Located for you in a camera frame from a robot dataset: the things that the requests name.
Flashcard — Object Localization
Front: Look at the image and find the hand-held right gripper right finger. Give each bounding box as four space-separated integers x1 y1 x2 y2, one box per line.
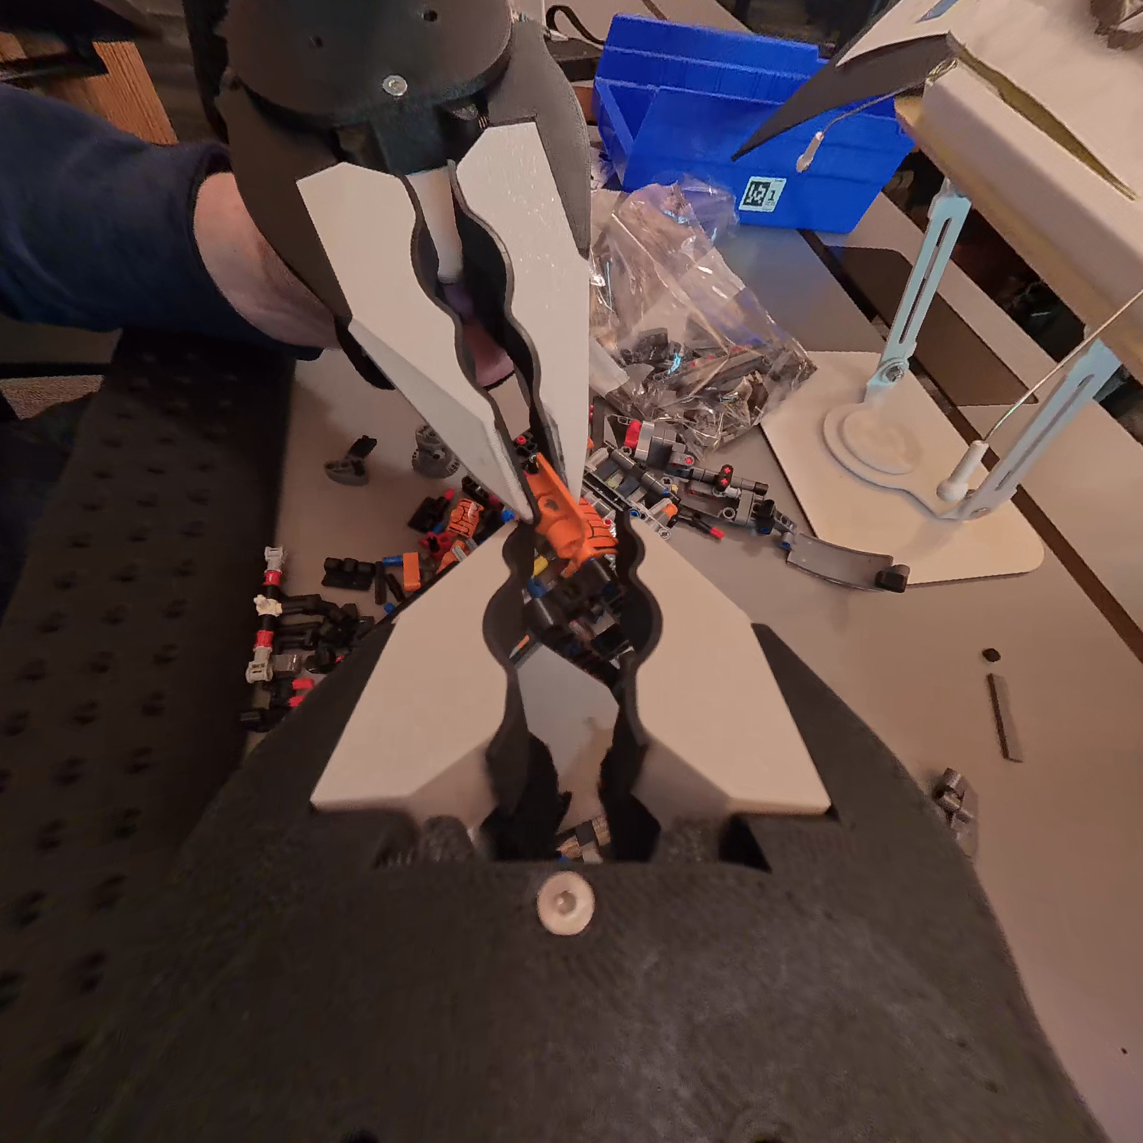
598 516 831 863

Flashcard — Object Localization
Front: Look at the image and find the grey lego connector beam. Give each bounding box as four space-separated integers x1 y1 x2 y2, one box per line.
931 766 978 837

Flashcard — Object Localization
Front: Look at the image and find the grey lego subassembly with curved panel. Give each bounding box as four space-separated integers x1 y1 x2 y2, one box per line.
588 415 911 593

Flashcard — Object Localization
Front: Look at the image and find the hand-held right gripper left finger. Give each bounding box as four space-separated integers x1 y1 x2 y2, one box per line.
309 523 572 863

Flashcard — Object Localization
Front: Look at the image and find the white book stand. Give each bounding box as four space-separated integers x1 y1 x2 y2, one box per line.
759 28 1143 587

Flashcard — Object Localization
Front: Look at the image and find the black perforated panel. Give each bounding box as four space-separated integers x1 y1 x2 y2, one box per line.
0 331 295 1143

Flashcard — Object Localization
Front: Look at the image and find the dark grey lego tile strip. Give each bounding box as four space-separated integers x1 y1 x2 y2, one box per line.
984 672 1025 765

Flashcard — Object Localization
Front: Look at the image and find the person's left forearm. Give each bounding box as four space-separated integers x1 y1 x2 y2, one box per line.
0 85 322 359

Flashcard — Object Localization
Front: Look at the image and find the lego instruction booklet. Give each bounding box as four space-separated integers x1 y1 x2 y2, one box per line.
729 0 1143 163

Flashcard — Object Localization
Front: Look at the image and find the lego car chassis assembly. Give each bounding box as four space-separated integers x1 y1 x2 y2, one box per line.
508 528 648 681

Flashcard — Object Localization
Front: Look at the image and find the clear bag of lego parts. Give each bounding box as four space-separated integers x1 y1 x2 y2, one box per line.
588 184 817 448

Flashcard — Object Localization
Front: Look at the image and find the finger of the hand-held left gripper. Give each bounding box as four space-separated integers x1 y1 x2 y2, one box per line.
294 159 548 529
450 119 595 476

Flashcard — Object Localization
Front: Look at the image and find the dark grey lego gear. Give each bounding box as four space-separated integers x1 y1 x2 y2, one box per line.
410 426 460 479

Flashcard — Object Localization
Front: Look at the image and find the blue plastic bin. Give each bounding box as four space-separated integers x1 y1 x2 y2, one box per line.
593 14 916 236

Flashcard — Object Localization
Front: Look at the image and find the person's left hand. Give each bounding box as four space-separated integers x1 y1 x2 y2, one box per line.
191 170 358 354

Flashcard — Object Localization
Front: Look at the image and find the black axle with red bushings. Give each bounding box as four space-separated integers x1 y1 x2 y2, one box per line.
245 547 288 687

